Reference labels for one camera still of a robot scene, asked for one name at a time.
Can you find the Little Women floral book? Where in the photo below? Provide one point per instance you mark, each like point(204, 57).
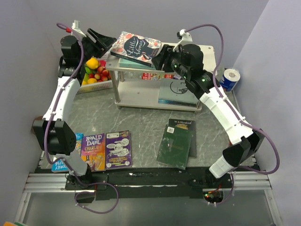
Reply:
point(136, 48)

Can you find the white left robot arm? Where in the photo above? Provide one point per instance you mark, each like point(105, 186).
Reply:
point(53, 133)

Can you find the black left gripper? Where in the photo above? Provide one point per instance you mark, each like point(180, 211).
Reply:
point(104, 43)

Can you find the toilet paper roll blue wrap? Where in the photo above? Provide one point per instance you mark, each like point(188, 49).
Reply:
point(229, 79)

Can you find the yellow lemon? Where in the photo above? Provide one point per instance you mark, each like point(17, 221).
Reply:
point(92, 63)

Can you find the Roald Dahl Charlie book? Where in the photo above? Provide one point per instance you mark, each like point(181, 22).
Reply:
point(93, 151)

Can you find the blue 26-Storey Treehouse book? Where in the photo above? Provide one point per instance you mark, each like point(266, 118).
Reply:
point(59, 166)

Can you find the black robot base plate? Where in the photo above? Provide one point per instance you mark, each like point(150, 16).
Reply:
point(151, 183)

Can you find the aluminium frame rail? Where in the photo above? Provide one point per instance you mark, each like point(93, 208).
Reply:
point(249, 202)

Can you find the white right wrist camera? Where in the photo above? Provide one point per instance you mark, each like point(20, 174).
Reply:
point(184, 37)

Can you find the teal paperback book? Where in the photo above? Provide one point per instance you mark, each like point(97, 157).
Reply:
point(130, 64)

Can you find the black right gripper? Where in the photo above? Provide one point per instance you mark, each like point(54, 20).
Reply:
point(166, 54)

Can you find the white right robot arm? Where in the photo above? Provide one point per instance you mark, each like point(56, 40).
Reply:
point(187, 61)

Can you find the yellow mango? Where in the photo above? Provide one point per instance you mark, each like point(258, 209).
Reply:
point(89, 81)

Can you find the red 13-Storey Treehouse book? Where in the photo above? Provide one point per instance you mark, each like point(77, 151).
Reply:
point(156, 76)

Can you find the white plastic fruit basket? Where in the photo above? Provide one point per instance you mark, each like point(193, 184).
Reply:
point(96, 86)

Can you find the red apples cluster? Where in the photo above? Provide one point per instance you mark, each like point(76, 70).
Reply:
point(100, 73)

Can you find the purple 52-Storey Treehouse book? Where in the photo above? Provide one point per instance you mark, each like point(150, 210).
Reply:
point(118, 150)

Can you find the dark green book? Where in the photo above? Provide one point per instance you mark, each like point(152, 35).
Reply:
point(174, 147)

